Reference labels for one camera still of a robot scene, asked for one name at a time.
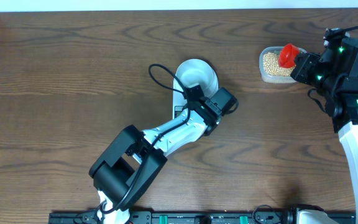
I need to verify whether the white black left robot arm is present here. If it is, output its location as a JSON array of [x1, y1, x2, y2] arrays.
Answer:
[[89, 85, 238, 223]]

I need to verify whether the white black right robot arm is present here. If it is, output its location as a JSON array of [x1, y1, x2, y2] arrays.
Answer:
[[291, 37, 358, 223]]

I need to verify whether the grey round bowl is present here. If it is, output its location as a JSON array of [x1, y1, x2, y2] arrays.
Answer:
[[176, 59, 219, 98]]

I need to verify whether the orange measuring scoop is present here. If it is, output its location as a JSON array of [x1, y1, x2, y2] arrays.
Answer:
[[278, 44, 300, 68]]

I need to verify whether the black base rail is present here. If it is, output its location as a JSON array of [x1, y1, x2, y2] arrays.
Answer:
[[48, 210, 357, 224]]

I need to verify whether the clear plastic container of beans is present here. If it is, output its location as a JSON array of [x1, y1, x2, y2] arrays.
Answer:
[[259, 47, 296, 84]]

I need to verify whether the white digital kitchen scale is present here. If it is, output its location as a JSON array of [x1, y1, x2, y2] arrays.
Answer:
[[173, 68, 219, 118]]

